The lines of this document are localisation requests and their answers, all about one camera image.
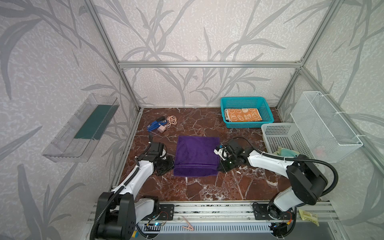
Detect purple cloth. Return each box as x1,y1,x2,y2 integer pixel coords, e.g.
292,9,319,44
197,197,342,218
174,136,220,178

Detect mint green cloth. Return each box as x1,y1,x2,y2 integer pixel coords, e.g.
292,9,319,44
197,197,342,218
274,147,300,158

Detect orange patterned towel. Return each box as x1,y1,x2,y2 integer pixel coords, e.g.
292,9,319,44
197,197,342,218
224,108,263,123

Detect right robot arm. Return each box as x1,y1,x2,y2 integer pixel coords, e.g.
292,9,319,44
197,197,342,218
214,147,339,219

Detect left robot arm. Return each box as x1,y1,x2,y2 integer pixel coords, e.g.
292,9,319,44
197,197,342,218
89,155,174,240

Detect white plastic laundry basket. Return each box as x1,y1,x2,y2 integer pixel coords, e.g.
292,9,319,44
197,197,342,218
256,123,314,177

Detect beige rubber bands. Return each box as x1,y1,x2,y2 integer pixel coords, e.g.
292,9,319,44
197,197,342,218
167,116,177,126

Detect teal plastic basket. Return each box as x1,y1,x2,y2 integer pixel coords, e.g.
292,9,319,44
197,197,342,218
221,97,275,129

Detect pink clothespin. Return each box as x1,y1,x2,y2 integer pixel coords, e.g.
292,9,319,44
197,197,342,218
182,217,195,231

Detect yellow label tag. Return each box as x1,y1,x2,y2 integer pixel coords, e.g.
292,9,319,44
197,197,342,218
299,209,320,227

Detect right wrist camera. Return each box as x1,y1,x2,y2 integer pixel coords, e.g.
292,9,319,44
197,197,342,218
214,140,244,161

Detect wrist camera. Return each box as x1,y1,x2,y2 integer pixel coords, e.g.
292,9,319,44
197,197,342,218
145,143,167,162
214,140,244,161

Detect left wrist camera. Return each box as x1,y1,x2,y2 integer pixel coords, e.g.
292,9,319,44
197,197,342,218
145,143,167,162

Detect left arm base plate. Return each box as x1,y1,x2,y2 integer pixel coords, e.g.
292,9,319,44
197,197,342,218
143,204,175,221

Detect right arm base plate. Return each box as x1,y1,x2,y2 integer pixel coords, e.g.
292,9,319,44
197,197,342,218
252,202,294,221

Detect clear plastic wall shelf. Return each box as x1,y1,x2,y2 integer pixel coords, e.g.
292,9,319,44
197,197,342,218
42,94,120,163

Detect white wire mesh basket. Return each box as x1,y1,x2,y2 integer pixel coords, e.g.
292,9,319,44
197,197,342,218
291,91,363,163

